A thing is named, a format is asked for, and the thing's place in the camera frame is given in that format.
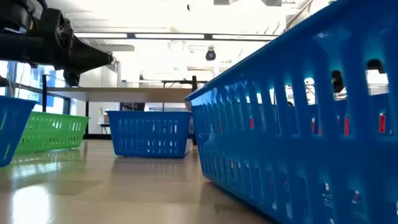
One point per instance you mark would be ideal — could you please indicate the green plastic slotted basket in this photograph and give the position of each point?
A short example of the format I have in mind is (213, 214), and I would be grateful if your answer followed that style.
(53, 130)

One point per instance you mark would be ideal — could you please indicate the overhead light bar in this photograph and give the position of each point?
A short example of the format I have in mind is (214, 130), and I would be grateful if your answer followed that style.
(168, 36)

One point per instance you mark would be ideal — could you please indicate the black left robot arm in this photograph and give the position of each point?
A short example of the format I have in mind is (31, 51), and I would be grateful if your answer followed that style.
(18, 46)

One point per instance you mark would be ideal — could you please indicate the wooden shelf with black legs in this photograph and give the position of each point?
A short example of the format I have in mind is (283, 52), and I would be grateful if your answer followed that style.
(124, 94)

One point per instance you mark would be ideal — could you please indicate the black computer monitor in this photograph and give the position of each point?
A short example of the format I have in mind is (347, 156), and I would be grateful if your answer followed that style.
(136, 106)

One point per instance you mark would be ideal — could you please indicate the black round ceiling camera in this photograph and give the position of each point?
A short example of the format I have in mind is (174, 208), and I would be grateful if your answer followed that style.
(210, 55)

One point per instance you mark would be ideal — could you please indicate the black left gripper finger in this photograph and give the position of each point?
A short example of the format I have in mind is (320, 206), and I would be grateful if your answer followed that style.
(90, 57)

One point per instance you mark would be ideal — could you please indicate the blue plastic slotted basket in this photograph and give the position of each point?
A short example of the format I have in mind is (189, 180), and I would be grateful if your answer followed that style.
(12, 130)
(149, 133)
(311, 149)

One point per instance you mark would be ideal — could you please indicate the black left wrist camera housing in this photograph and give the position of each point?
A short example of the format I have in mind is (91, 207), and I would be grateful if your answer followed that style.
(71, 79)

